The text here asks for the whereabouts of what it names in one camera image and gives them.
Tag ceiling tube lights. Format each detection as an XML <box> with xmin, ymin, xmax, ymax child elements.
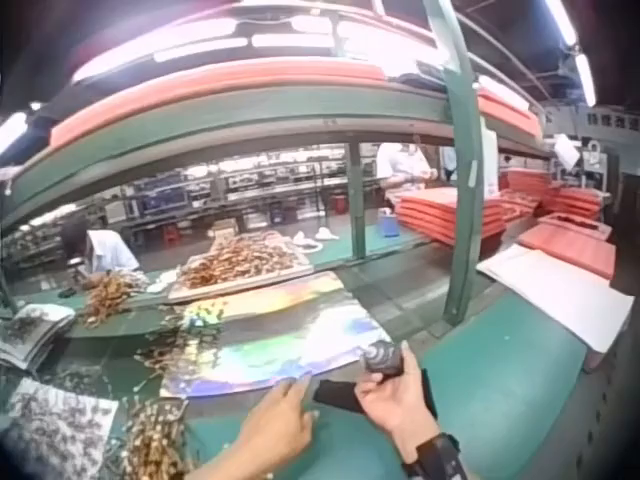
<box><xmin>543</xmin><ymin>0</ymin><xmax>599</xmax><ymax>107</ymax></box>

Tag white cardboard sheets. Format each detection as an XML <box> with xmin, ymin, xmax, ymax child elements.
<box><xmin>475</xmin><ymin>246</ymin><xmax>635</xmax><ymax>354</ymax></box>

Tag low stack of orange trays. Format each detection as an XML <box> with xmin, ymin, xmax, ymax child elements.
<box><xmin>538</xmin><ymin>180</ymin><xmax>604</xmax><ymax>222</ymax></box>

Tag long orange foam pad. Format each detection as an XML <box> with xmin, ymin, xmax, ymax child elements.
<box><xmin>48</xmin><ymin>58</ymin><xmax>389</xmax><ymax>147</ymax></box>

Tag short orange foam pad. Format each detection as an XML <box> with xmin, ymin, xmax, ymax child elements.
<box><xmin>476</xmin><ymin>91</ymin><xmax>545</xmax><ymax>140</ymax></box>

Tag black strap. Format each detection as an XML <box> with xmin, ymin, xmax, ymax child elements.
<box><xmin>311</xmin><ymin>368</ymin><xmax>439</xmax><ymax>421</ymax></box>

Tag holographic foil sheet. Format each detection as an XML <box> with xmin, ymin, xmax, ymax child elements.
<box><xmin>158</xmin><ymin>271</ymin><xmax>397</xmax><ymax>400</ymax></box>

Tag shelf tube lamp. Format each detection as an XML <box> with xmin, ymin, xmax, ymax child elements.
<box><xmin>72</xmin><ymin>13</ymin><xmax>354</xmax><ymax>85</ymax></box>

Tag small black round component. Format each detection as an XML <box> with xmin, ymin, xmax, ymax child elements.
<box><xmin>363</xmin><ymin>339</ymin><xmax>405</xmax><ymax>376</ymax></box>

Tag grey tray of small parts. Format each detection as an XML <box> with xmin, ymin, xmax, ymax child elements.
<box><xmin>0</xmin><ymin>376</ymin><xmax>120</xmax><ymax>480</ymax></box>

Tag black wrist band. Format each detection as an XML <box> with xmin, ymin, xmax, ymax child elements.
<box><xmin>400</xmin><ymin>432</ymin><xmax>462</xmax><ymax>480</ymax></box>

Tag stack of orange foam trays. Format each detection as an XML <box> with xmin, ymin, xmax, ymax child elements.
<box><xmin>393</xmin><ymin>186</ymin><xmax>507</xmax><ymax>247</ymax></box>

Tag heap of copper coils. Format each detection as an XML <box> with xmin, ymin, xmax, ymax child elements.
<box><xmin>74</xmin><ymin>271</ymin><xmax>149</xmax><ymax>329</ymax></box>

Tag orange foam tray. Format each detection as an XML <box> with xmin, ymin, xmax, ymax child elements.
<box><xmin>516</xmin><ymin>222</ymin><xmax>617</xmax><ymax>280</ymax></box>

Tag background workbench racks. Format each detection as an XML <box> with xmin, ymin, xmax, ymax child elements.
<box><xmin>102</xmin><ymin>143</ymin><xmax>379</xmax><ymax>240</ymax></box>

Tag person's right hand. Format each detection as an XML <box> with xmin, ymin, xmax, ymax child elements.
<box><xmin>352</xmin><ymin>344</ymin><xmax>442</xmax><ymax>462</ymax></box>

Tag green table mat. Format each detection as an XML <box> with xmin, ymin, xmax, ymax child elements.
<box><xmin>187</xmin><ymin>292</ymin><xmax>589</xmax><ymax>480</ymax></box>

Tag white cloth gloves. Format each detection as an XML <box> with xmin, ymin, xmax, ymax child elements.
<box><xmin>291</xmin><ymin>226</ymin><xmax>337</xmax><ymax>250</ymax></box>

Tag scattered copper coils pile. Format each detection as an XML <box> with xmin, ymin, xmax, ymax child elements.
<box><xmin>133</xmin><ymin>298</ymin><xmax>224</xmax><ymax>377</ymax></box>

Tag green metal shelf frame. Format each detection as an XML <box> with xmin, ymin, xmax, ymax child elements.
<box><xmin>0</xmin><ymin>0</ymin><xmax>554</xmax><ymax>329</ymax></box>

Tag person's left hand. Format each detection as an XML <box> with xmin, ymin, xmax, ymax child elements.
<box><xmin>237</xmin><ymin>374</ymin><xmax>321</xmax><ymax>470</ymax></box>

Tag stack of grey parts trays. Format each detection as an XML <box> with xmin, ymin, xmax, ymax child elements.
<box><xmin>0</xmin><ymin>302</ymin><xmax>77</xmax><ymax>372</ymax></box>

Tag pile of wired copper coils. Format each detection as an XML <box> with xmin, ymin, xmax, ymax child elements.
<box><xmin>117</xmin><ymin>396</ymin><xmax>194</xmax><ymax>480</ymax></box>

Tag blue container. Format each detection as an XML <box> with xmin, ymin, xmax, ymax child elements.
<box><xmin>378</xmin><ymin>208</ymin><xmax>400</xmax><ymax>239</ymax></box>

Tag tray of copper coils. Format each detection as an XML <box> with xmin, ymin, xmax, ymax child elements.
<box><xmin>166</xmin><ymin>231</ymin><xmax>315</xmax><ymax>304</ymax></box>

